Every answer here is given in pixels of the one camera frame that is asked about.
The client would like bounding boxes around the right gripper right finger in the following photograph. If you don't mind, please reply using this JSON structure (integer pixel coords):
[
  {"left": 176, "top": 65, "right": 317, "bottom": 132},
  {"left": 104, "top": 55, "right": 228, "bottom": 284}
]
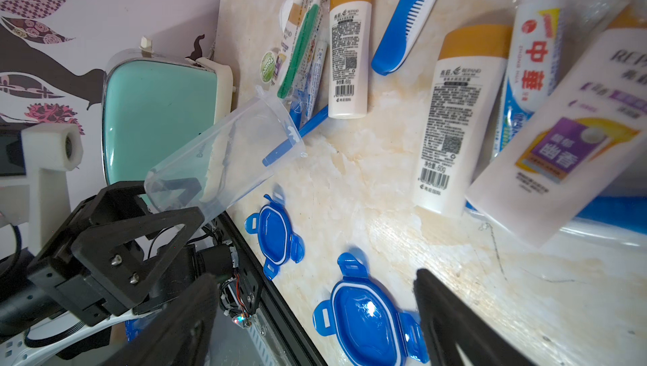
[{"left": 414, "top": 268, "right": 533, "bottom": 365}]

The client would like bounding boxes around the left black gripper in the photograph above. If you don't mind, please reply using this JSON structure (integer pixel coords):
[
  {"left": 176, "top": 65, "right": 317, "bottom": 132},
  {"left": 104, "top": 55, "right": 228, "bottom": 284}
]
[{"left": 27, "top": 181, "right": 205, "bottom": 326}]

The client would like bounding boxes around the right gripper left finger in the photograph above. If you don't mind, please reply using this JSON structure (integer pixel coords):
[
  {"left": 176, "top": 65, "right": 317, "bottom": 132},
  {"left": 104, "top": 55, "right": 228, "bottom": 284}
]
[{"left": 104, "top": 274, "right": 218, "bottom": 366}]

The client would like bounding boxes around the detached blue lid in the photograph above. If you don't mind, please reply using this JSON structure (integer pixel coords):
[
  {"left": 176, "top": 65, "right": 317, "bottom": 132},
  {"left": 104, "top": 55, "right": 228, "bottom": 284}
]
[
  {"left": 244, "top": 184, "right": 305, "bottom": 280},
  {"left": 313, "top": 252, "right": 430, "bottom": 365}
]

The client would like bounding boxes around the blue lid toiletry container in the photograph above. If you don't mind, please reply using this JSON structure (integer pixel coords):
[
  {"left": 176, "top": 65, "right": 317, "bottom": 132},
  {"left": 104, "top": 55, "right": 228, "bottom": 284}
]
[{"left": 144, "top": 92, "right": 305, "bottom": 221}]

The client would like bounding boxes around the labelled toiletry bottle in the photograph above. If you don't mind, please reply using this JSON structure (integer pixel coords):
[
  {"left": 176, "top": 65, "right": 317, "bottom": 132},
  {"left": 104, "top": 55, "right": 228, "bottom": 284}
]
[
  {"left": 412, "top": 24, "right": 512, "bottom": 218},
  {"left": 328, "top": 0, "right": 372, "bottom": 119},
  {"left": 466, "top": 5, "right": 646, "bottom": 246}
]

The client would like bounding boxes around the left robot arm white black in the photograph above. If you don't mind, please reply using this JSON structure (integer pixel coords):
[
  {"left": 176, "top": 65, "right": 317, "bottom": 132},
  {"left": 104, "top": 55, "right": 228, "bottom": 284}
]
[{"left": 1, "top": 178, "right": 234, "bottom": 365}]

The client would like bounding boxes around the mint green silver toaster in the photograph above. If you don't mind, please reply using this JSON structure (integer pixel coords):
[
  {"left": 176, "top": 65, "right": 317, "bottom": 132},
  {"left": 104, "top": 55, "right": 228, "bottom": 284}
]
[{"left": 101, "top": 37, "right": 236, "bottom": 184}]

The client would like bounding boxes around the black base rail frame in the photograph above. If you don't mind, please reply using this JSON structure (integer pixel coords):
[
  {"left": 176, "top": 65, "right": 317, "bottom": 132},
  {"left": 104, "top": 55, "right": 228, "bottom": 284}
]
[{"left": 215, "top": 213, "right": 326, "bottom": 365}]

